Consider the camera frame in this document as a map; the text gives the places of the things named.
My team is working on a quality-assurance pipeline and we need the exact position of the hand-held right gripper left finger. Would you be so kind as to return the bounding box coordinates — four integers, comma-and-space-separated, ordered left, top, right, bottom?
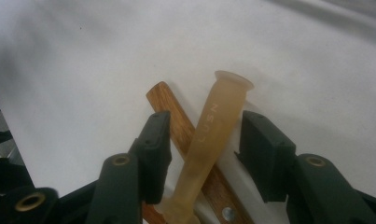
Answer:
86, 111, 173, 224

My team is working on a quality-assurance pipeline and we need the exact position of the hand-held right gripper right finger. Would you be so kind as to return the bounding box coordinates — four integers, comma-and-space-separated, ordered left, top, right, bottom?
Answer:
238, 110, 376, 224

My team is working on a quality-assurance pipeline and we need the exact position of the white table cover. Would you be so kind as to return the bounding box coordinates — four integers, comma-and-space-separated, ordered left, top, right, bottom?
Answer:
0, 0, 376, 224

